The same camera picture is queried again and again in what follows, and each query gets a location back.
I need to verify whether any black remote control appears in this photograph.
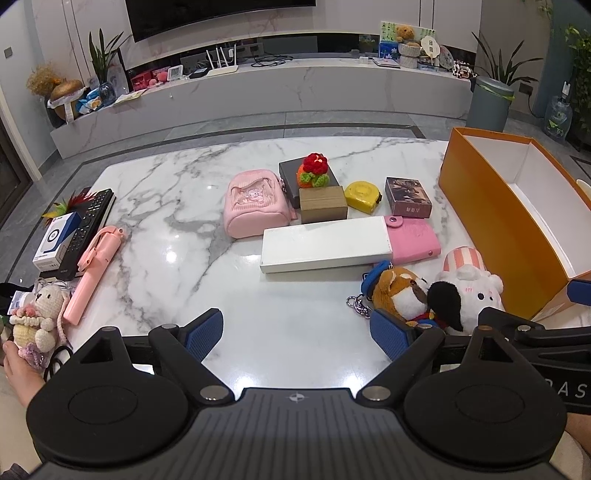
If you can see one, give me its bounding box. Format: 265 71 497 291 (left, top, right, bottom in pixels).
56 189 115 281

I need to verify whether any brown teddy bear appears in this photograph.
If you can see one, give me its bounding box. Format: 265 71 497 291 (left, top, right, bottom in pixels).
396 24 416 44

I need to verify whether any purple card deck box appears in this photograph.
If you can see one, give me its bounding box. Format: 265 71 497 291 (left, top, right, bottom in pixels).
385 177 432 219

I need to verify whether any orange storage box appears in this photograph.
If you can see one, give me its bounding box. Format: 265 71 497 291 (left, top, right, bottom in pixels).
439 127 590 320

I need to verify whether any white striped-hat plush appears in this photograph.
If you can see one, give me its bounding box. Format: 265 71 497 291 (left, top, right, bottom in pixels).
427 246 504 336

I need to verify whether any white blue phone box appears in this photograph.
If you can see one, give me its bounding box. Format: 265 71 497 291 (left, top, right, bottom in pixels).
32 212 81 272

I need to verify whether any pink mini backpack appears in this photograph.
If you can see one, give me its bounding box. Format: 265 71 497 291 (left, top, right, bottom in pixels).
222 169 297 239

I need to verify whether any plant in blue vase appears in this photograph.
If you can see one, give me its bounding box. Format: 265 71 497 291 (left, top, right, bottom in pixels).
88 29 129 107

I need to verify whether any yellow tape measure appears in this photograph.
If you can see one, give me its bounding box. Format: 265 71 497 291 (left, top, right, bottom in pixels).
344 181 382 215

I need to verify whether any dried flower arrangement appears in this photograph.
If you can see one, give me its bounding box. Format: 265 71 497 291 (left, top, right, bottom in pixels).
26 63 65 97

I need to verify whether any pink selfie stick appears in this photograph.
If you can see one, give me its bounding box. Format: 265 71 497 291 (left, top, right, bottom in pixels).
63 226 125 325

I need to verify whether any water jug bottle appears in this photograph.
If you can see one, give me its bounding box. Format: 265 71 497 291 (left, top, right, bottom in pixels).
543 81 573 142

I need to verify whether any red crochet flower toy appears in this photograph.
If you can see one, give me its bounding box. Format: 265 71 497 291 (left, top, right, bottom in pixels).
297 153 329 188

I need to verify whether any black television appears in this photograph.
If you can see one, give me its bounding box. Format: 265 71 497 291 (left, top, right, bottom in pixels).
125 0 317 41

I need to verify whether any white wifi router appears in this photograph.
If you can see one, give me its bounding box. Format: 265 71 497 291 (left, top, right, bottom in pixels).
205 44 238 77

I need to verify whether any long white box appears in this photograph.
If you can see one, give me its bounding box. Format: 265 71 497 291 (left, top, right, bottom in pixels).
260 217 393 274

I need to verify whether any potted plant by bin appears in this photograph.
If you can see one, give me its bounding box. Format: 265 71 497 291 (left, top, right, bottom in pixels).
472 33 543 86

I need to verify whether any marble tv console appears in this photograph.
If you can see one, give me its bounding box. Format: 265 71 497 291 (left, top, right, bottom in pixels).
51 58 472 158

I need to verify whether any crochet bear doll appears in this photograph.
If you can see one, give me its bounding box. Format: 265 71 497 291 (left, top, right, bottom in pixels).
9 284 69 371

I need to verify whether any dark grey gift box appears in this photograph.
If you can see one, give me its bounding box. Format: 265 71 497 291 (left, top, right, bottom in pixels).
279 157 339 209

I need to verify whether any pink card holder wallet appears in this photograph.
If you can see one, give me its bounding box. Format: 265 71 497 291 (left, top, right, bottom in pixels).
384 216 441 265

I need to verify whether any person's left hand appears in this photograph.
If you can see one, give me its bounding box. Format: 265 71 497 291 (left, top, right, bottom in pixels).
3 341 45 408

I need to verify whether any grey pedal trash bin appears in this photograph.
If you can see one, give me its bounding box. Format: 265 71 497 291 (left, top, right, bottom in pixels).
466 76 515 132

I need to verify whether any black cable coil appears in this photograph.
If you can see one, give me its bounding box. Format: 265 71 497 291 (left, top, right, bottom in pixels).
250 54 295 68

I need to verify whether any round paper fan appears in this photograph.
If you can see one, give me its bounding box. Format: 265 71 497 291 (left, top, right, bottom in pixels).
421 35 441 65

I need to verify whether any brown cardboard box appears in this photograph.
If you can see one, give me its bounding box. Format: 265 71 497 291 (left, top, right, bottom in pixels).
300 186 349 224

